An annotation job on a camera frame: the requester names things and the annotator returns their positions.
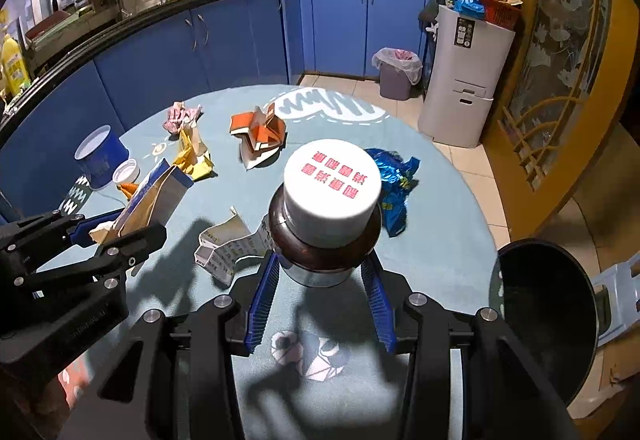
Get yellow snack wrapper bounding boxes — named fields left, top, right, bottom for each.
left=172, top=123, right=216, bottom=181

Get red plastic basket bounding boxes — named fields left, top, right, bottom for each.
left=472, top=0, right=523, bottom=32

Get orange white torn carton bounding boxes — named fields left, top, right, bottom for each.
left=230, top=103, right=289, bottom=170

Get blue paper cup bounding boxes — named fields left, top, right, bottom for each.
left=75, top=125, right=128, bottom=190

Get grey trash can with bag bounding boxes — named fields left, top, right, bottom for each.
left=372, top=48, right=423, bottom=101

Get brown bottle white cap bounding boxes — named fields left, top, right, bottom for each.
left=267, top=139, right=383, bottom=288

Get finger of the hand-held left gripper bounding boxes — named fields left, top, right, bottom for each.
left=15, top=223, right=168, bottom=293
left=0, top=209, right=126, bottom=266

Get yellow detergent bottle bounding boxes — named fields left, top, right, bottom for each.
left=0, top=33, right=31, bottom=101

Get crumpled paper receipt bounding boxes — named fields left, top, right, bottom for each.
left=194, top=206, right=276, bottom=285

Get dark hanging bag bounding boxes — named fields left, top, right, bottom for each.
left=419, top=0, right=446, bottom=28

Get blue plastic packet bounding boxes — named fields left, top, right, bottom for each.
left=445, top=0, right=488, bottom=18

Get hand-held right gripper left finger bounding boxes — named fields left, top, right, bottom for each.
left=60, top=253, right=281, bottom=440

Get light blue plastic chair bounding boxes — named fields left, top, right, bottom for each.
left=592, top=253, right=640, bottom=346

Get blue kitchen cabinets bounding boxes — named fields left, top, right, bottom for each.
left=0, top=0, right=436, bottom=226

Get black round bin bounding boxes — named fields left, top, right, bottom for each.
left=497, top=239, right=601, bottom=406

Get wooden glass door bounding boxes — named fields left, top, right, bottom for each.
left=485, top=0, right=640, bottom=231

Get blue white carton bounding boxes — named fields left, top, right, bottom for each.
left=90, top=159, right=194, bottom=246

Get pink crumpled wrapper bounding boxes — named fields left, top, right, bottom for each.
left=162, top=101, right=205, bottom=135

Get blue foil wrapper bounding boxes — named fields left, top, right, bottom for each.
left=364, top=147, right=421, bottom=238

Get white round lid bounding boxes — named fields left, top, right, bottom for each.
left=112, top=159, right=138, bottom=184

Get grey tall storage cabinet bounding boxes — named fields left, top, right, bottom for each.
left=417, top=4, right=517, bottom=150

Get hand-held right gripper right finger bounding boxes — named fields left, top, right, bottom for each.
left=360, top=254, right=581, bottom=440

